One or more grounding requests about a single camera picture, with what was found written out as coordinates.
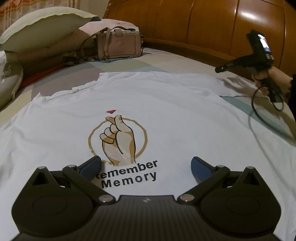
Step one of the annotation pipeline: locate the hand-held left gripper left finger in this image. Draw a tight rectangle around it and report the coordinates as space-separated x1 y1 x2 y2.
16 156 116 205

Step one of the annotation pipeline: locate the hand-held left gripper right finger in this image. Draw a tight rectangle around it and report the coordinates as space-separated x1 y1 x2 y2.
177 156 275 205

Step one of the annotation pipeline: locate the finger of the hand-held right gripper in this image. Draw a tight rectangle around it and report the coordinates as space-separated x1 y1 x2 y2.
215 55 254 74

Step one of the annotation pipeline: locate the white printed t-shirt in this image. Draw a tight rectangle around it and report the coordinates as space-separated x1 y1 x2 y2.
0 71 296 234

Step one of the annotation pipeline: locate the person's right hand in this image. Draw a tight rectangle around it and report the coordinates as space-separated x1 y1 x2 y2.
252 66 293 96

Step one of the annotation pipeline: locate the wooden headboard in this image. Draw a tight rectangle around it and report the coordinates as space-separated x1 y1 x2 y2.
103 0 296 77

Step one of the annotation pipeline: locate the dark patterned scrunchie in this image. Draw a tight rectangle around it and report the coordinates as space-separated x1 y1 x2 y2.
62 54 80 66

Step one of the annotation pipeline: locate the grey donut cushion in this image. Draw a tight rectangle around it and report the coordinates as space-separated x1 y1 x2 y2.
0 62 24 109

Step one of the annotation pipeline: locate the pink handbag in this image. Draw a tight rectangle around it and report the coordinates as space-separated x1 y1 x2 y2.
81 27 145 62

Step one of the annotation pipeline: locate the white pillow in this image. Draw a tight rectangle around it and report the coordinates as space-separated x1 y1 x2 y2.
6 32 97 77

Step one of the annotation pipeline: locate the pink floral quilt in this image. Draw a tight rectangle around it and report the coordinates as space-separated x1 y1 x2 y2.
79 19 139 35

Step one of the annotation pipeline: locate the cream pillow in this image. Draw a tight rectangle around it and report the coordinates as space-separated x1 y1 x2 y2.
0 13 100 52

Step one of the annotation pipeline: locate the patterned curtain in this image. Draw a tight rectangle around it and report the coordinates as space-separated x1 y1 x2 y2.
0 0 109 40

